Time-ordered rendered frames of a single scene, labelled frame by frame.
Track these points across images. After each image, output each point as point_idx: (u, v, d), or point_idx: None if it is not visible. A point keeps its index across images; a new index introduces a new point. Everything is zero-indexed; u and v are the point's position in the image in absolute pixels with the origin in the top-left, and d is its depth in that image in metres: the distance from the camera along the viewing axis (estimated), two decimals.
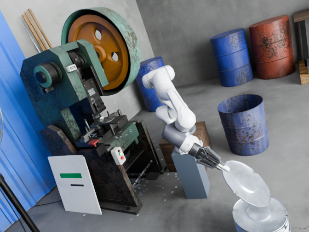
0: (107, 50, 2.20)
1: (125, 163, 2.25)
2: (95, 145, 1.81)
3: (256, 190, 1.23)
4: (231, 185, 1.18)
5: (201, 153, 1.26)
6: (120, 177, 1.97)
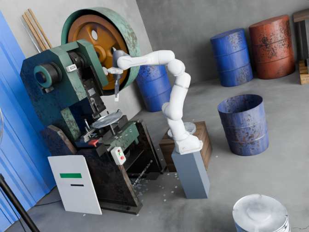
0: (105, 64, 2.28)
1: (125, 163, 2.25)
2: (95, 145, 1.81)
3: (102, 120, 2.13)
4: (118, 113, 2.17)
5: (119, 80, 1.93)
6: (120, 177, 1.97)
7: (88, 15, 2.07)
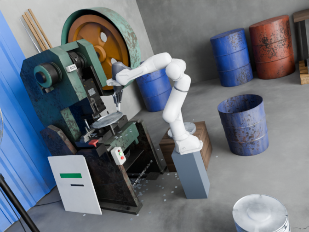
0: (108, 54, 2.22)
1: (125, 163, 2.25)
2: (95, 145, 1.81)
3: (104, 123, 2.05)
4: (101, 118, 2.20)
5: (120, 91, 1.90)
6: (120, 177, 1.97)
7: (69, 32, 2.27)
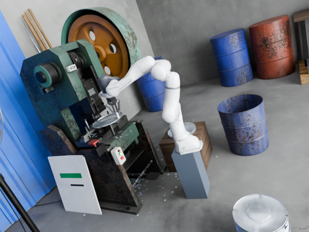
0: (107, 62, 2.27)
1: (125, 163, 2.25)
2: (95, 145, 1.81)
3: (111, 116, 2.15)
4: (114, 121, 2.01)
5: (114, 101, 1.91)
6: (120, 177, 1.97)
7: (83, 16, 2.10)
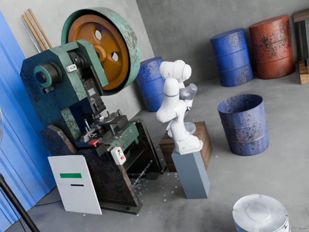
0: (107, 50, 2.20)
1: (125, 163, 2.25)
2: (95, 145, 1.81)
3: None
4: (171, 122, 2.24)
5: None
6: (120, 177, 1.97)
7: None
